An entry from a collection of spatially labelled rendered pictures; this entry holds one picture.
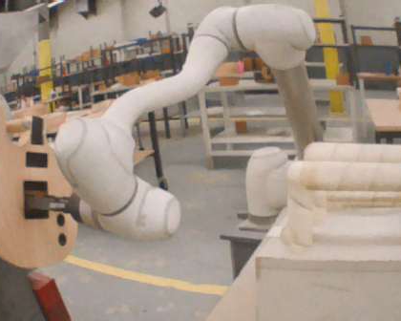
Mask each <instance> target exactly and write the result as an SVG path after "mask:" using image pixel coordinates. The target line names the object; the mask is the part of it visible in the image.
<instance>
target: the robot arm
mask: <svg viewBox="0 0 401 321"><path fill-rule="evenodd" d="M315 35H316V32H315V27H314V25H313V22H312V19H311V17H310V15H308V14H307V12H305V11H303V10H300V9H298V8H295V7H293V6H288V5H283V4H278V5H277V4H265V5H264V4H261V5H253V6H251V5H250V6H248V7H247V6H245V7H243V8H241V7H238V8H232V7H229V6H225V7H219V8H217V9H215V10H214V11H211V12H209V14H208V15H206V18H204V20H202V22H201V23H200V25H199V26H198V28H197V29H196V32H195V34H194V36H193V39H192V41H191V44H190V47H189V52H188V55H187V58H186V61H185V65H184V68H183V69H182V71H181V72H180V74H178V75H176V76H174V77H170V78H167V79H163V80H160V81H157V82H153V83H150V84H146V85H143V86H140V87H139V88H136V89H134V90H132V91H130V92H128V93H126V94H124V95H123V96H121V97H119V98H118V99H117V100H116V102H115V103H114V104H113V105H112V106H111V107H110V108H109V109H108V110H107V111H106V112H105V113H104V114H103V115H102V117H101V118H94V119H89V118H75V119H72V120H71V121H69V122H67V123H66V124H64V126H63V127H62V128H61V129H60V131H59V133H58V134H57V135H56V139H55V144H54V147H53V152H54V155H55V161H56V163H57V166H58V168H59V170H60V171H61V174H62V176H63V177H64V179H65V181H67V182H68V184H69V185H70V186H71V187H72V190H73V191H74V192H73V194H72V195H71V196H70V197H68V196H64V197H62V198H60V197H57V196H55V195H45V194H44V197H45V198H42V197H37V196H35V195H36V194H32V195H28V194H26V200H25V205H26V206H29V207H32V208H41V209H45V210H50V211H52V212H54V211H57V212H62V213H64V214H71V216H72V218H73V219H74V221H76V222H78V223H82V224H85V225H86V226H87V227H89V228H95V229H98V230H102V231H111V232H113V233H114V234H115V235H116V236H119V237H124V238H130V239H133V240H149V241H156V240H161V239H165V238H166V239H168V238H171V237H172V236H173V235H174V234H175V233H176V231H177V230H178V227H179V221H180V207H179V201H178V199H177V198H176V197H174V196H173V194H171V193H169V192H167V191H164V190H162V189H160V188H157V187H151V185H150V184H149V183H147V182H144V181H142V180H140V179H139V178H138V176H136V175H135V174H134V173H133V172H132V171H133V155H134V149H135V143H134V141H133V138H132V128H133V125H134V123H135V122H136V120H137V119H138V118H139V117H140V116H142V115H144V114H146V113H149V112H153V111H156V110H158V109H161V108H163V107H165V106H168V105H171V104H175V103H178V102H181V101H184V100H186V99H188V98H190V97H192V96H194V95H195V94H196V93H198V92H199V91H200V90H201V89H202V88H203V87H204V86H205V85H206V83H207V82H208V81H209V79H210V78H211V76H212V75H213V74H214V73H215V72H216V71H217V69H218V68H219V67H220V66H221V64H222V63H223V62H224V61H225V60H226V57H227V56H228V55H229V53H236V52H239V51H248V50H254V52H255V53H256V54H257V56H259V57H260V58H261V59H262V61H263V62H264V63H265V64H266V65H267V66H268V67H270V70H271V71H272V73H273V76H274V78H275V82H276V86H277V89H278V92H279V93H280V95H281V99H282V103H283V105H284V109H285V114H286V118H287V121H288V125H289V128H290V132H291V136H292V138H293V142H294V145H295V149H296V153H297V157H296V158H295V161H305V160H304V154H305V150H306V146H307V145H309V144H311V143H315V142H321V143H324V139H323V133H322V129H321V124H320V120H319V117H318V114H317V110H316V107H315V101H314V96H313V92H312V88H311V86H310V83H309V79H308V75H307V70H306V67H305V63H304V58H305V57H306V49H308V48H311V46H313V43H314V42H315V41H314V40H315ZM295 161H293V160H288V159H287V155H286V153H285V152H284V151H283V150H281V149H278V148H276V147H267V148H263V149H260V150H257V151H255V152H254V153H253V155H252V157H251V159H250V160H249V162H248V165H247V169H246V194H247V199H246V201H247V205H248V210H241V211H239V212H238V214H237V215H238V218H240V219H243V220H245V222H244V223H242V224H240V225H239V231H248V230H251V231H257V232H267V231H268V230H269V228H270V227H271V226H272V225H273V224H274V223H275V220H276V219H277V217H278V215H279V214H280V212H281V211H282V209H283V208H284V207H287V184H286V174H287V170H288V168H289V167H290V165H292V164H293V163H295Z"/></svg>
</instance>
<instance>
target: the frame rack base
mask: <svg viewBox="0 0 401 321"><path fill-rule="evenodd" d="M255 264H256V267H255V271H256V279H255V280H256V295H257V298H256V303H257V307H256V311H257V315H256V316H257V321H401V211H397V210H395V211H389V210H388V211H383V210H380V211H376V210H372V211H368V210H364V211H361V210H355V211H352V210H346V211H345V210H327V215H326V220H325V221H324V222H323V223H322V224H319V225H314V226H313V230H312V249H311V250H310V251H309V252H306V253H305V254H301V255H298V254H295V255H293V254H291V253H288V251H287V246H285V245H283V243H282V242H281V241H280V238H274V237H271V238H269V240H268V241H267V242H266V244H265V245H264V247H263V248H262V249H261V250H260V251H259V252H258V254H256V256H255Z"/></svg>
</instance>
